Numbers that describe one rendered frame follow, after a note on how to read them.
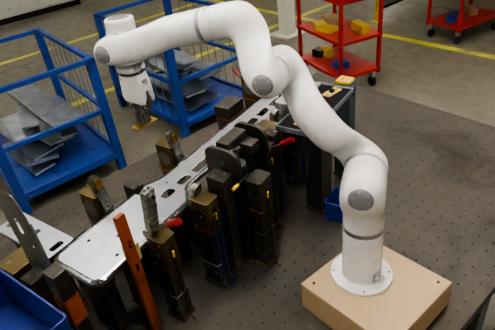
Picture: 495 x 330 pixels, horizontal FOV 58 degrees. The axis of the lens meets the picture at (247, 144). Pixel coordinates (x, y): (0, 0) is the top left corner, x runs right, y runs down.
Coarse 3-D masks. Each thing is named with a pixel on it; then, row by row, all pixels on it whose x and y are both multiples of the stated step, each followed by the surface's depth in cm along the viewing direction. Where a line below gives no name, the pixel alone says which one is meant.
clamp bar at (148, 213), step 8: (136, 192) 122; (144, 192) 120; (152, 192) 121; (144, 200) 120; (152, 200) 123; (144, 208) 122; (152, 208) 124; (144, 216) 125; (152, 216) 125; (144, 224) 127; (152, 224) 127; (152, 232) 128
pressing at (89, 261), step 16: (256, 112) 197; (224, 128) 188; (208, 144) 178; (192, 160) 170; (176, 176) 162; (192, 176) 161; (160, 192) 155; (176, 192) 154; (128, 208) 149; (160, 208) 147; (176, 208) 146; (96, 224) 144; (112, 224) 143; (128, 224) 142; (80, 240) 138; (96, 240) 137; (112, 240) 137; (144, 240) 134; (64, 256) 133; (80, 256) 132; (96, 256) 131; (112, 256) 131; (80, 272) 127; (96, 272) 126; (112, 272) 125
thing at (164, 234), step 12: (156, 240) 127; (168, 240) 127; (156, 252) 129; (168, 252) 128; (156, 264) 134; (168, 264) 130; (168, 276) 135; (180, 276) 138; (168, 288) 139; (180, 288) 140; (168, 300) 142; (180, 300) 140; (168, 312) 147; (180, 312) 142; (192, 312) 147
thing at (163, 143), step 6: (162, 138) 177; (156, 144) 174; (162, 144) 173; (168, 144) 173; (162, 150) 174; (168, 150) 171; (162, 156) 175; (168, 156) 173; (174, 156) 173; (162, 162) 178; (168, 162) 175; (174, 162) 174; (162, 168) 180; (168, 168) 177; (168, 192) 187
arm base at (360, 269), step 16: (352, 240) 129; (368, 240) 127; (352, 256) 131; (368, 256) 130; (336, 272) 141; (352, 272) 134; (368, 272) 132; (384, 272) 139; (352, 288) 134; (368, 288) 134; (384, 288) 133
